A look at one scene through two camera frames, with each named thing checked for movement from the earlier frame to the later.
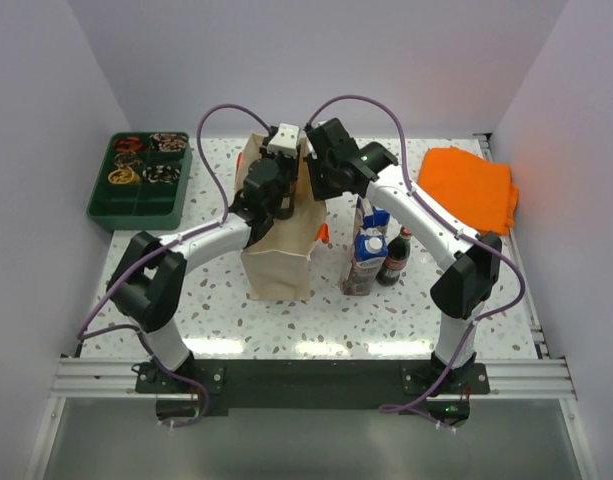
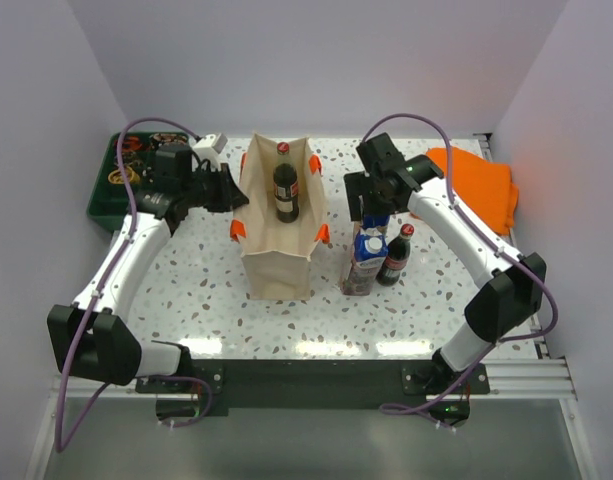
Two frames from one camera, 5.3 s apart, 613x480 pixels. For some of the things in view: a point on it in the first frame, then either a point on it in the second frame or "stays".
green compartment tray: [143, 183] stays
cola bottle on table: [397, 259] stays
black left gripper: [291, 162] → [230, 195]
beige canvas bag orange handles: [277, 262] stays
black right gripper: [320, 193] → [357, 184]
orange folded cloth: [480, 190] stays
